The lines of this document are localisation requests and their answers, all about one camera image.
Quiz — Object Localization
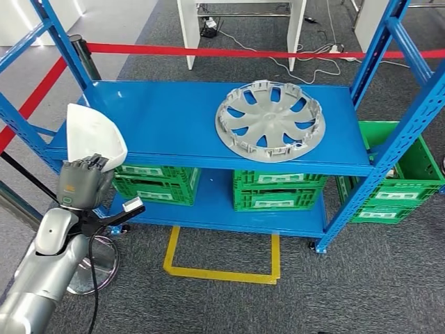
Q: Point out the black device with cables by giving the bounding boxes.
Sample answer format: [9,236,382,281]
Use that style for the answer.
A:
[199,16,223,39]

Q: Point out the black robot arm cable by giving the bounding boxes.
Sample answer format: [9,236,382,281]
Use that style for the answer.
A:
[87,225,109,334]

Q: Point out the black floor cable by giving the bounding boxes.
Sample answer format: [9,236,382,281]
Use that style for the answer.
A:
[304,16,328,42]

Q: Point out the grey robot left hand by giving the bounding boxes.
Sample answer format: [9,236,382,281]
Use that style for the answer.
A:
[56,154,114,211]

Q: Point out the black camera bracket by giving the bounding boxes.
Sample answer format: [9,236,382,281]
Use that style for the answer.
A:
[78,204,146,237]

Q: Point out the white floor cable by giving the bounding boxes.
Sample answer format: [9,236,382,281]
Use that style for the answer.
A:
[219,28,343,86]

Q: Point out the blue metal shelf rack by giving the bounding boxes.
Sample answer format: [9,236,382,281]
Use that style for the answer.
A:
[0,0,445,255]

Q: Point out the white triangular plastic part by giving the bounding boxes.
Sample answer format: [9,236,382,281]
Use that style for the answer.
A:
[66,103,128,173]

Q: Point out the white power strip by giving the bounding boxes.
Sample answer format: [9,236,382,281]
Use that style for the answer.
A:
[328,43,357,62]

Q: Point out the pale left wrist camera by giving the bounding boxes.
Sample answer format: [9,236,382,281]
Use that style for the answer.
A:
[122,197,144,213]

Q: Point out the grey wheel hubcap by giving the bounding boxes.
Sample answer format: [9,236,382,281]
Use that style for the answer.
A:
[215,80,327,163]

